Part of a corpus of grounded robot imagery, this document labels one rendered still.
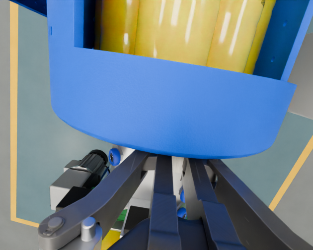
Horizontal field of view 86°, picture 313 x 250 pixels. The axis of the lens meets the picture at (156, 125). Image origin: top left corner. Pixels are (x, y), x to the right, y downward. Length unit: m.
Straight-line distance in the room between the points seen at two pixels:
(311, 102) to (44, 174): 2.01
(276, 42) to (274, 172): 1.61
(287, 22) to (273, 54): 0.04
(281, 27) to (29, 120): 1.79
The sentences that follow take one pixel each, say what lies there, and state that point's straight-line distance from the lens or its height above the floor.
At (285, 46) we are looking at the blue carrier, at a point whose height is 1.11.
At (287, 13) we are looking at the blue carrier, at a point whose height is 1.09.
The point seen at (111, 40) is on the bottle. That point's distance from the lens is 0.21.
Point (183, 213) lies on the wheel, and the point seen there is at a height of 0.97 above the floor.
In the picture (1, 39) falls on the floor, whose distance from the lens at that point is 1.87.
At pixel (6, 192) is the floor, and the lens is 2.44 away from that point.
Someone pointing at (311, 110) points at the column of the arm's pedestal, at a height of 0.79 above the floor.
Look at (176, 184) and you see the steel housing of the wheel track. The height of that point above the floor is 0.93.
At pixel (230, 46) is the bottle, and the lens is 0.20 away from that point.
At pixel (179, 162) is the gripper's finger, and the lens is 0.17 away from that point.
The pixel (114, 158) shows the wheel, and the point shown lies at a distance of 0.43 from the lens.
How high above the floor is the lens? 1.34
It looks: 72 degrees down
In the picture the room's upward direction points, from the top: 168 degrees counter-clockwise
